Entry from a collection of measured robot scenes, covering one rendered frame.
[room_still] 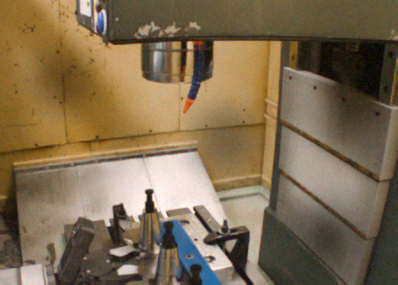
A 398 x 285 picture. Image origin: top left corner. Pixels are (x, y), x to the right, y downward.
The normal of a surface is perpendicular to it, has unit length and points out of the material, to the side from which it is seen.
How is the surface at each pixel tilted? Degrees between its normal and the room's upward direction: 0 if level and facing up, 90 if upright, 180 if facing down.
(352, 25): 90
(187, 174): 24
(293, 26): 90
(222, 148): 90
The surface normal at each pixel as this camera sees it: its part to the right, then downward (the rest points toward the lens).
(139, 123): 0.31, 0.38
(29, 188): 0.12, -0.68
